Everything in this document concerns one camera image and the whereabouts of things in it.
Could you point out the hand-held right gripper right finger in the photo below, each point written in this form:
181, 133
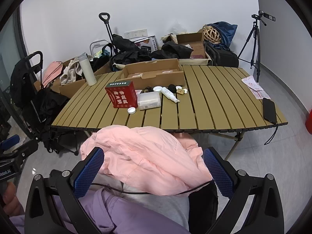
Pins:
218, 173

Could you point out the red object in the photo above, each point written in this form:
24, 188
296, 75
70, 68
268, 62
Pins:
309, 120

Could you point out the black cloth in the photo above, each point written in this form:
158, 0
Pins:
171, 50

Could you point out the white wall outlet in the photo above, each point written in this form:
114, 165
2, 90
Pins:
135, 33

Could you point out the beige cloth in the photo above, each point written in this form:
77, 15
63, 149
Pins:
70, 72

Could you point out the pink printed paper packets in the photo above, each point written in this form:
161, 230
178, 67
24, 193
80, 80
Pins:
254, 86

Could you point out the large cardboard box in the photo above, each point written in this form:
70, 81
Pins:
195, 45

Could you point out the cardboard box with clothes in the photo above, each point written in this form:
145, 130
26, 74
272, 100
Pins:
73, 89

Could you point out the black smartphone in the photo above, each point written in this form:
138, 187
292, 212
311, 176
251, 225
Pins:
269, 111

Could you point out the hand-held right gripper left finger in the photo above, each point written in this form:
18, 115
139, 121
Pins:
89, 173

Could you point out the white metal frame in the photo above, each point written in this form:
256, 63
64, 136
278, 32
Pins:
97, 46

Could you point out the black camera tripod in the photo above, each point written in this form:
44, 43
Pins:
254, 41

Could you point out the black suitcase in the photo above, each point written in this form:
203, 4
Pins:
224, 56

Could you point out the small golden block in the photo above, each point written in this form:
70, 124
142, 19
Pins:
180, 92

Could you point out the white thermos bottle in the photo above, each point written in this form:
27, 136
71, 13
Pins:
87, 70

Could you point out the woven rattan ball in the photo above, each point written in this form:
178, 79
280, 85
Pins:
212, 35

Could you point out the pink cloth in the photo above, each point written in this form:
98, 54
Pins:
52, 72

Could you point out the white squeeze bottle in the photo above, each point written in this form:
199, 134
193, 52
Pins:
168, 93

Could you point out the person's left hand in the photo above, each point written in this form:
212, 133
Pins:
9, 199

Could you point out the clear plastic box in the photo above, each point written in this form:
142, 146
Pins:
149, 101

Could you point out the dark blue bag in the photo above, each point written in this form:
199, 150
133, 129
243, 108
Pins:
228, 33

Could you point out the printed keyboard box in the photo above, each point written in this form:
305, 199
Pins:
147, 42

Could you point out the grey cloth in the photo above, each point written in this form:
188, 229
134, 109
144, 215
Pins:
160, 207

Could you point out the black folding cart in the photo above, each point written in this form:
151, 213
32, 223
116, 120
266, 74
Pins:
36, 102

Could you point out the black bag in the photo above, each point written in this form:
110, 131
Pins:
126, 51

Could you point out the pink jacket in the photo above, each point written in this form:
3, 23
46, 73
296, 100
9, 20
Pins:
146, 156

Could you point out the folding slatted table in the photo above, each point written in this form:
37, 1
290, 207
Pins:
214, 102

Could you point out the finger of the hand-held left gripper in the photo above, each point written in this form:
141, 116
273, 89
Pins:
11, 141

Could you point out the black sock ball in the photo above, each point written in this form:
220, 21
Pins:
172, 88

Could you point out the purple jacket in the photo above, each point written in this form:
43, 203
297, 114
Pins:
117, 214

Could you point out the white plastic bag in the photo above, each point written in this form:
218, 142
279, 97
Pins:
179, 26

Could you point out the white bottle cap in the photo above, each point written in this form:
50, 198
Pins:
132, 110
157, 89

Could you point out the red printed box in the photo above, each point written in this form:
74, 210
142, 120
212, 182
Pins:
120, 95

